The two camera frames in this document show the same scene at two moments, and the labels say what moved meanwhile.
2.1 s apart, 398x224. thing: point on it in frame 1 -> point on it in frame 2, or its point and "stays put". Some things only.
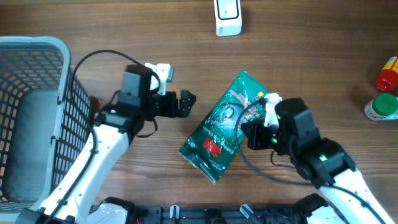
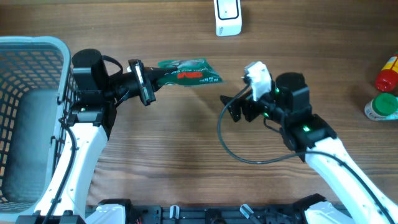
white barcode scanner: x=228 y=17 stays put
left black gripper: x=174 y=111 -> x=147 y=78
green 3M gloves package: x=216 y=136 -> x=189 y=72
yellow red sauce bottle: x=387 y=79 stays put
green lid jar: x=383 y=107 stays put
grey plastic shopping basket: x=45 y=119 stays put
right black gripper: x=253 y=134 -> x=249 y=105
